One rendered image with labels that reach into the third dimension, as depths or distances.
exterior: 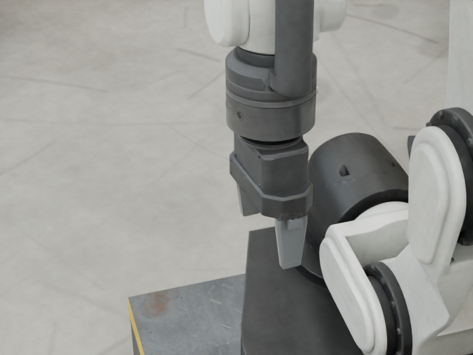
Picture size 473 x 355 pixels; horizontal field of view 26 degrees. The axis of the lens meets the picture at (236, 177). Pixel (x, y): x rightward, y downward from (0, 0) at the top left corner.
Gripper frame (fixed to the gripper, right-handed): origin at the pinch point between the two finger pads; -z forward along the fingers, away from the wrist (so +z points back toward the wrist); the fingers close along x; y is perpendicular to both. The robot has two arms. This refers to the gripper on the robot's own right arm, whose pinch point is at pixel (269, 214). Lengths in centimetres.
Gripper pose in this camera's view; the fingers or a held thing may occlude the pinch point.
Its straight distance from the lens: 107.0
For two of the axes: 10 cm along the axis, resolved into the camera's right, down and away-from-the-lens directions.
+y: 9.3, -1.9, 3.1
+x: 3.7, 4.7, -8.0
